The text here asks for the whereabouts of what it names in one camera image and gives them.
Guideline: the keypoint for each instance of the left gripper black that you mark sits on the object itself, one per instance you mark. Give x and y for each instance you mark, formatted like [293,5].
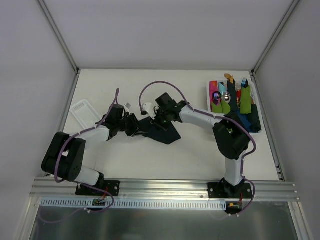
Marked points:
[133,124]

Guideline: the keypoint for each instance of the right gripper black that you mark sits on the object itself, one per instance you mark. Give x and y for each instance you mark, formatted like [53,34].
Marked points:
[161,120]

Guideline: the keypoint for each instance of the dark navy paper napkin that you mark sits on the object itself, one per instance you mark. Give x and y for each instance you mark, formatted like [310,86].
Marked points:
[165,137]

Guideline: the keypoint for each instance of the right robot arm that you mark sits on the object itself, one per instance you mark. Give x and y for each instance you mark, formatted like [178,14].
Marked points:
[229,134]

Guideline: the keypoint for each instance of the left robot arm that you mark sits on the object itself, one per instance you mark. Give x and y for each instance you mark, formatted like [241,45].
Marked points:
[64,157]

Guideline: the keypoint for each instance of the pink napkin roll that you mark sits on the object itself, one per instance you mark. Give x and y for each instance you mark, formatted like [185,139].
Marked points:
[213,87]

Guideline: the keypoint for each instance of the middle green napkin roll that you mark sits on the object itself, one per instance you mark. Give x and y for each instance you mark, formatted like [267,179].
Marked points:
[225,107]

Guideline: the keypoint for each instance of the light blue napkin roll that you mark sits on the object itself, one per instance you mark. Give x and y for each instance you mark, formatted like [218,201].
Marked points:
[222,88]

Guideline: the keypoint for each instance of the dark navy napkin roll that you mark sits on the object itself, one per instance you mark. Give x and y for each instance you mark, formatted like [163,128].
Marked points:
[231,88]

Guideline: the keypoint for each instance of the tall green napkin roll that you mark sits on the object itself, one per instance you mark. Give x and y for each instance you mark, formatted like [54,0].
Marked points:
[245,101]

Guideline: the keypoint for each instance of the black napkin roll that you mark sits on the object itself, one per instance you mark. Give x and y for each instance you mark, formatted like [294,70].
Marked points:
[254,119]

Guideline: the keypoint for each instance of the iridescent spoon in bin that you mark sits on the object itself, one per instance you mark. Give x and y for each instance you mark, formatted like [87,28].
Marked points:
[216,96]

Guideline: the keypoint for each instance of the large white storage bin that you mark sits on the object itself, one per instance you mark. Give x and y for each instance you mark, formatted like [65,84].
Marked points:
[238,89]

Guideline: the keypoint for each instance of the silver spoon in bin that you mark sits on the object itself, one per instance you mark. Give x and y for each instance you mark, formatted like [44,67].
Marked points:
[226,97]

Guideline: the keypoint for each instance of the blue fork in bin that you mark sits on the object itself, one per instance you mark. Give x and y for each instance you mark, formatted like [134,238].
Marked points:
[244,83]

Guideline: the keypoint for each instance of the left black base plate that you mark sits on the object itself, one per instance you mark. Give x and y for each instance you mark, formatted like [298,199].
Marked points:
[110,186]

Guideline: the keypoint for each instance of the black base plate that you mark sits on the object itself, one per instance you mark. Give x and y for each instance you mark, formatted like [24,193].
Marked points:
[215,191]
[110,186]

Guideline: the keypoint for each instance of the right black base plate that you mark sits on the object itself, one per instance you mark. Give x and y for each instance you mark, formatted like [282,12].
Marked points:
[215,191]

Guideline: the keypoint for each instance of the aluminium mounting rail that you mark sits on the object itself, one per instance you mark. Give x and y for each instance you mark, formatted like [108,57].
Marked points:
[151,189]

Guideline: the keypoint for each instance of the white slotted cable duct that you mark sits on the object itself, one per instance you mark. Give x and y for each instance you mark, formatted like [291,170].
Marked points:
[152,204]

